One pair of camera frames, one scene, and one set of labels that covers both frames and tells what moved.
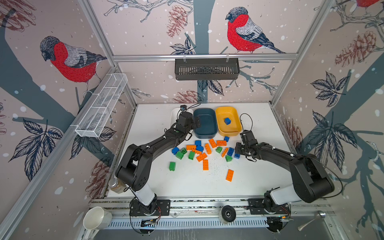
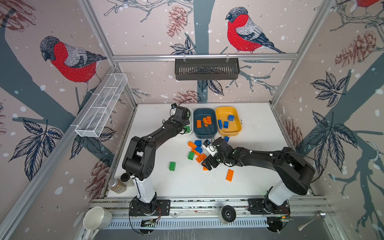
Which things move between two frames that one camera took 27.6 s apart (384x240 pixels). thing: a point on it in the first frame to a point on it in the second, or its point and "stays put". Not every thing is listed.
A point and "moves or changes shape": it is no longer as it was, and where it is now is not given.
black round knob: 228,213 stays put
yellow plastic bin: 234,127 stays put
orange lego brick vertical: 208,148 to 209,119
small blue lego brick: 227,121 moves or changes shape
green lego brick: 191,155 stays put
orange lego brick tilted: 201,157 stays put
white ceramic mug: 97,218 stays put
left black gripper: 194,125 to 186,120
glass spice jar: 116,185 stays put
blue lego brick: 199,148 stays put
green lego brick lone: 172,166 stays put
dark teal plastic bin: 208,128 stays put
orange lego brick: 221,143 moves or changes shape
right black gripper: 237,146 to 207,163
